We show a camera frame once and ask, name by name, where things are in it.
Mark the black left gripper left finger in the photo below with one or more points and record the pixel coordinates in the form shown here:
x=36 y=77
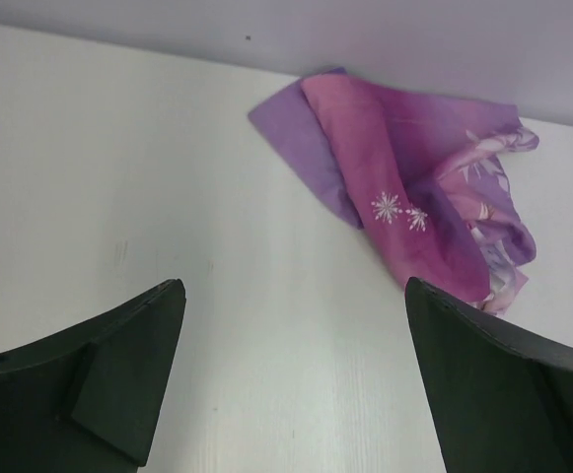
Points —
x=88 y=398

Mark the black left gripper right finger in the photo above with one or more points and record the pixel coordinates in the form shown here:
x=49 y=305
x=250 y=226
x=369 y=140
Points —
x=501 y=397

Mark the purple pink printed placemat cloth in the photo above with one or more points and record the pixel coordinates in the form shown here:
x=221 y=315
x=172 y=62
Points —
x=419 y=174

